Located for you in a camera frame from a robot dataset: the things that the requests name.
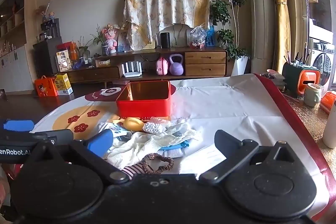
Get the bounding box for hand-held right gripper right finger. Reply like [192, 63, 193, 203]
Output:
[198, 130, 297, 185]

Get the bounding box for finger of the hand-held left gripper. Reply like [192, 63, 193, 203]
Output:
[0, 129, 74, 146]
[3, 120, 35, 133]

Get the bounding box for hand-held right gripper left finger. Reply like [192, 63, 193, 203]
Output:
[25, 129, 130, 184]

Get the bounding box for small cartoon printed packet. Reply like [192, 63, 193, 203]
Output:
[98, 123, 126, 140]

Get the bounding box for white paper packet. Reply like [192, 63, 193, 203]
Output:
[178, 144, 227, 174]

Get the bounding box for yellow plastic scoop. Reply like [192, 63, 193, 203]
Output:
[123, 117, 145, 132]

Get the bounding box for cream mesh cloth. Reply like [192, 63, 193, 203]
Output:
[106, 120, 202, 169]

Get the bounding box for striped cloth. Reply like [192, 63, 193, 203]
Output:
[121, 164, 151, 177]

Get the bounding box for blue cloth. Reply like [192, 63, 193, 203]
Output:
[159, 139, 191, 150]

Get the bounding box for red tin box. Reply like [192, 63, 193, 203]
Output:
[116, 80, 172, 121]

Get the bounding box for clear bag of cotton swabs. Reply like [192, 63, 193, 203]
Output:
[143, 117, 171, 134]

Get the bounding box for brown scrunchie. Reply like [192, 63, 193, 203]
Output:
[142, 153, 175, 175]

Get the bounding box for white and red printed tablecloth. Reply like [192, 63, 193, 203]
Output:
[29, 73, 336, 223]

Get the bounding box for orange gift box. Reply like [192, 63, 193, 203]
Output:
[35, 76, 58, 97]

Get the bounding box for yellow carton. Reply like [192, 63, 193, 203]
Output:
[54, 73, 73, 95]

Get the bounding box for white cupboards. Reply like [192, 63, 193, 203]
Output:
[0, 44, 34, 94]

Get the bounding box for white router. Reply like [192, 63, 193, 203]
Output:
[121, 61, 143, 78]

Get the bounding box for cream snack box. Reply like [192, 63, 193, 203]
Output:
[56, 49, 72, 72]

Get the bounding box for black cabinet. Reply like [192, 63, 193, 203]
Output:
[33, 36, 63, 77]

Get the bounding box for white planter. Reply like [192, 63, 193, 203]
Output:
[231, 55, 250, 76]

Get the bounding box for gold patterned table cover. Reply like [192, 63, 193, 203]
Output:
[282, 94, 336, 188]

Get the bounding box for wooden television cabinet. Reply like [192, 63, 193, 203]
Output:
[56, 46, 228, 85]

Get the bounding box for small potted plant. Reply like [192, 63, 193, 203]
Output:
[76, 36, 90, 63]

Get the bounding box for purple kettlebell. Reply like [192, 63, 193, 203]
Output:
[169, 53, 185, 76]

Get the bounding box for potted orchid plant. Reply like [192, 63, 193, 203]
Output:
[89, 25, 111, 55]

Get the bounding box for red gift box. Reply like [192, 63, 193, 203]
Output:
[57, 41, 79, 60]

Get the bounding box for small pink suitcase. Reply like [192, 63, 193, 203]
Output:
[156, 56, 170, 75]

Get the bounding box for green and orange desk organizer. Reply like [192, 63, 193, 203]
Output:
[282, 61, 321, 97]

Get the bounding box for green mug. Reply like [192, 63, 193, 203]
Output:
[304, 83, 324, 107]

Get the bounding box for pink doll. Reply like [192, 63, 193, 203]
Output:
[102, 24, 120, 54]

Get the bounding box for printed picture card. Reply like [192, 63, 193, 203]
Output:
[117, 30, 130, 52]

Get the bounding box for black coffee machine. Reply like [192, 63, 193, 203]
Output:
[39, 18, 62, 39]

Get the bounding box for blue plastic bag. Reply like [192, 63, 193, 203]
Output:
[206, 25, 218, 46]

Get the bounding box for white bottle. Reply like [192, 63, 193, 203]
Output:
[322, 102, 336, 149]

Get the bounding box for clear plastic bag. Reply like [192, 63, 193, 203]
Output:
[189, 25, 208, 50]

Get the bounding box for orange packet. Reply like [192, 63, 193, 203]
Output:
[320, 91, 336, 114]

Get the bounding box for vase with dried flowers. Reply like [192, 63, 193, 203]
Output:
[35, 0, 55, 24]

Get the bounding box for white fan-shaped ornament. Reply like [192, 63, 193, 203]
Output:
[157, 23, 193, 48]

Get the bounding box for black cylinder speaker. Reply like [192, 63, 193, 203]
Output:
[160, 32, 171, 49]

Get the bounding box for white washing machine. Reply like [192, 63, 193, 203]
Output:
[307, 36, 336, 88]

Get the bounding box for beige standing air conditioner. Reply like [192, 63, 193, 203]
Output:
[244, 0, 276, 75]

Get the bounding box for yellow curtain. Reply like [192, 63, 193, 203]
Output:
[272, 0, 292, 72]

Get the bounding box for wooden wall shelf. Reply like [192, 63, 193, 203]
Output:
[0, 0, 37, 46]

